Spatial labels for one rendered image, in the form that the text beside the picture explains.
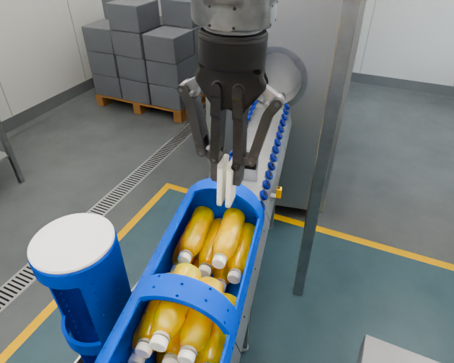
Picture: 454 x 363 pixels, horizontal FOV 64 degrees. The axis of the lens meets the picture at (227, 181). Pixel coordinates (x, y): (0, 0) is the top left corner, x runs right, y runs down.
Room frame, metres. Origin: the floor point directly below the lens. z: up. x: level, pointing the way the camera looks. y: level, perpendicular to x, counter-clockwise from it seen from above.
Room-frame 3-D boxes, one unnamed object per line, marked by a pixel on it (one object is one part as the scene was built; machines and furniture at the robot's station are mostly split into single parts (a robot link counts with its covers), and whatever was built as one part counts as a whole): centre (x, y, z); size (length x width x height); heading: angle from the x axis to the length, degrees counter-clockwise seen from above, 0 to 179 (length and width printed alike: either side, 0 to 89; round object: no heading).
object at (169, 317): (0.53, 0.12, 1.16); 0.19 x 0.07 x 0.07; 166
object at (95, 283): (0.86, 0.52, 0.59); 0.28 x 0.28 x 0.88
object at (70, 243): (0.86, 0.52, 1.03); 0.28 x 0.28 x 0.01
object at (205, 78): (0.41, -0.01, 1.77); 0.08 x 0.07 x 0.09; 73
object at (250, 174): (1.35, -0.09, 1.00); 0.10 x 0.04 x 0.15; 76
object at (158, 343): (0.43, 0.15, 1.16); 0.04 x 0.02 x 0.04; 76
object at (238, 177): (0.40, -0.02, 1.64); 0.03 x 0.01 x 0.05; 73
